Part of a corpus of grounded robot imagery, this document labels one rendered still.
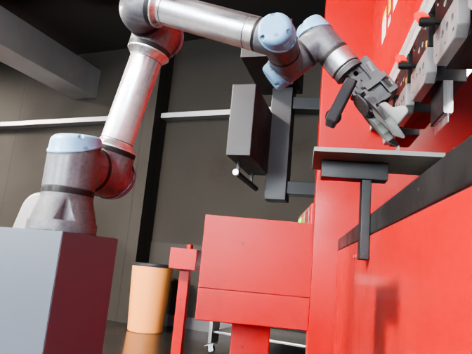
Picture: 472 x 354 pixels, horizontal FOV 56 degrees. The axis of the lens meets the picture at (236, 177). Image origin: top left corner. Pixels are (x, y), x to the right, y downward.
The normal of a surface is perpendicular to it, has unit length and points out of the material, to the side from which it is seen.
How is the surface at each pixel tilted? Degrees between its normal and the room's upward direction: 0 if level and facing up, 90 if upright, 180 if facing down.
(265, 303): 90
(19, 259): 90
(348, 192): 90
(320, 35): 94
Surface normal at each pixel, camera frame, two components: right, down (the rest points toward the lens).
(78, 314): 0.92, 0.01
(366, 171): -0.15, -0.20
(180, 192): -0.38, -0.21
